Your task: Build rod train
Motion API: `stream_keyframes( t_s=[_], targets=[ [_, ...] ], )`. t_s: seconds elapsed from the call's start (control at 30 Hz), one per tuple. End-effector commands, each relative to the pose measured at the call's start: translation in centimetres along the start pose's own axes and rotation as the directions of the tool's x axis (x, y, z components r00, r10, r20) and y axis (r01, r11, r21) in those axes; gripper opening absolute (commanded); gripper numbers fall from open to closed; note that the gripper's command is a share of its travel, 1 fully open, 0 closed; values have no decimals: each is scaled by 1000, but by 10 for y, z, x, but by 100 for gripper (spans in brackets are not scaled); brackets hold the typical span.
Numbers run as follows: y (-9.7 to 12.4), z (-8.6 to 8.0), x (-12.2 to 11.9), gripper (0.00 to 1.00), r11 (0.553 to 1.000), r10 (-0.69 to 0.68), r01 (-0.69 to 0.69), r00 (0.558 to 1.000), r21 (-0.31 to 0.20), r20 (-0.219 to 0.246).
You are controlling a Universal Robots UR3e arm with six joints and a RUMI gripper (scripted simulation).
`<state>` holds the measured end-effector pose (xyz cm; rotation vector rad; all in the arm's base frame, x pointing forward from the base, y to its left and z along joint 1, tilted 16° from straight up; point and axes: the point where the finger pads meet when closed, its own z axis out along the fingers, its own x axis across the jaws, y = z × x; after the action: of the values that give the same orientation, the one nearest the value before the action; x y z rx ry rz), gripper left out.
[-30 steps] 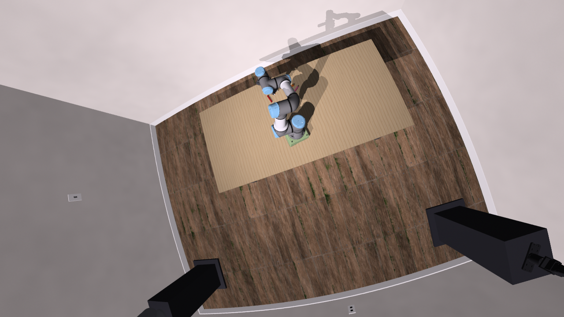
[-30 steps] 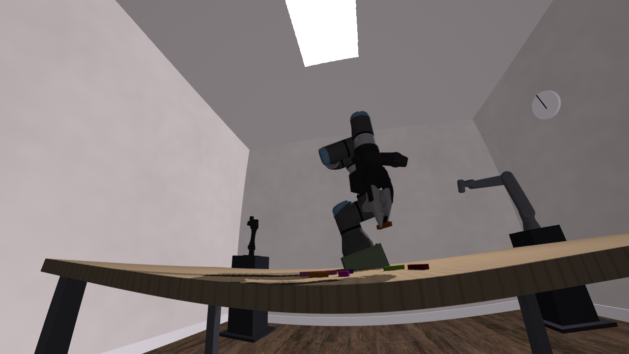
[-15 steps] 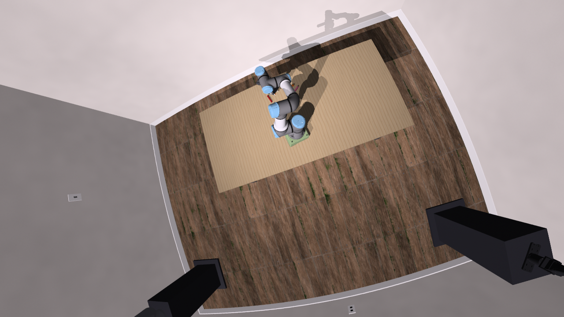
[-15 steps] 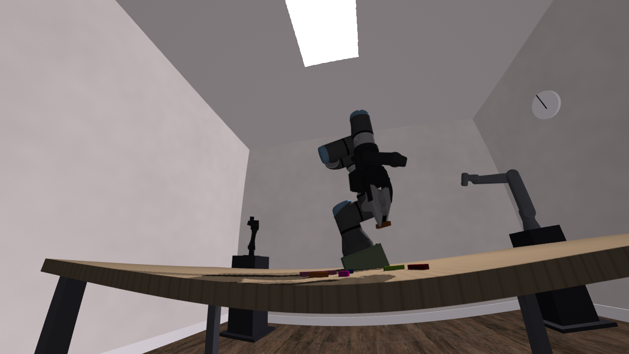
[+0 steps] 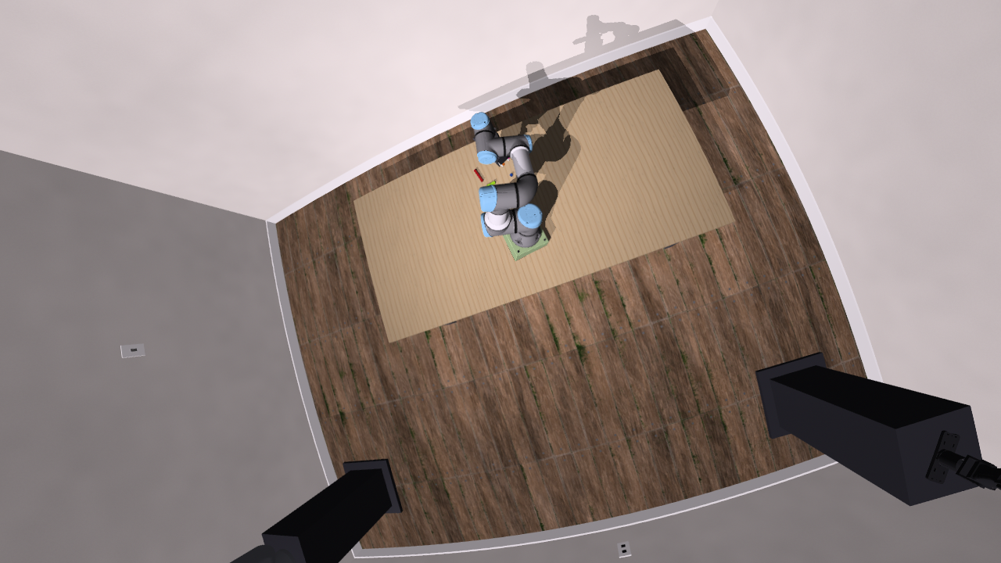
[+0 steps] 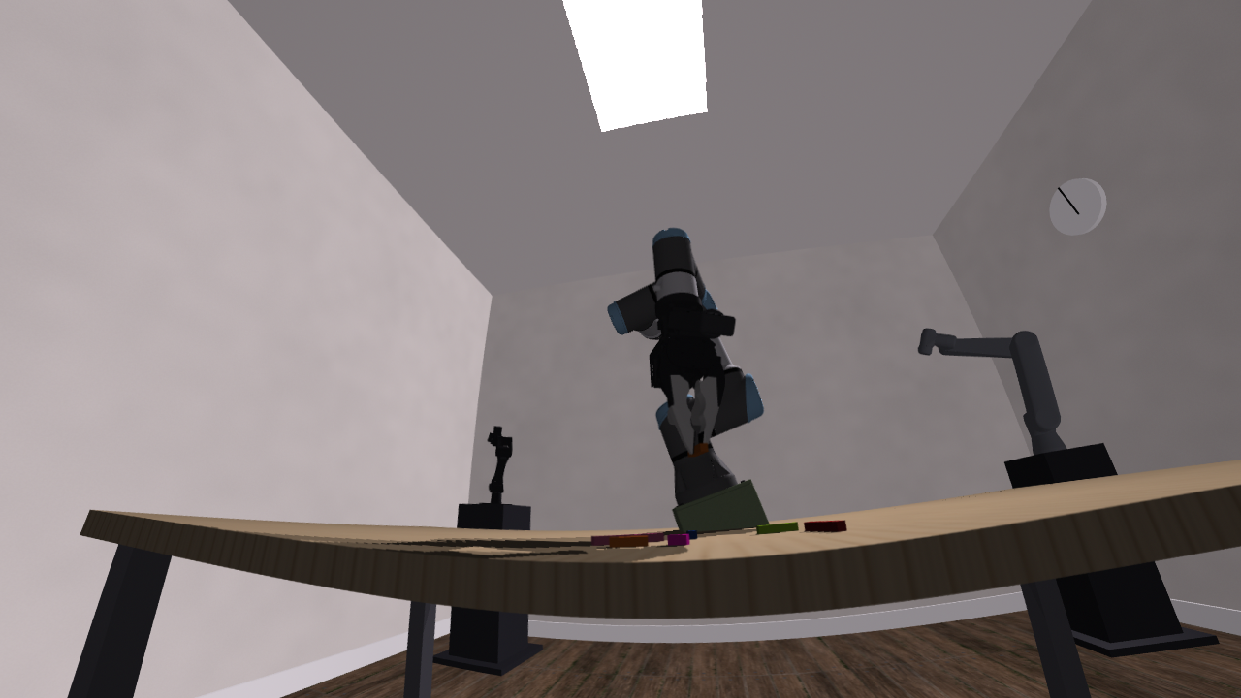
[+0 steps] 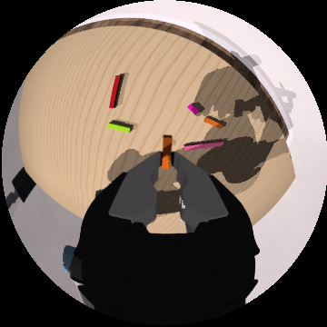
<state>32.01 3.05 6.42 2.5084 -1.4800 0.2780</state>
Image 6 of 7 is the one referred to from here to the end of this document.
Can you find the pink rod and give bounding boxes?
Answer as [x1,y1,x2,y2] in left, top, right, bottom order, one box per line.
[591,532,664,546]

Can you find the lime green rod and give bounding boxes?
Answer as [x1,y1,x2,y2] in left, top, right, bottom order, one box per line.
[756,522,799,534]

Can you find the red rod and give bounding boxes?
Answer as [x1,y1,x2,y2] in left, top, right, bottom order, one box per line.
[804,520,848,532]

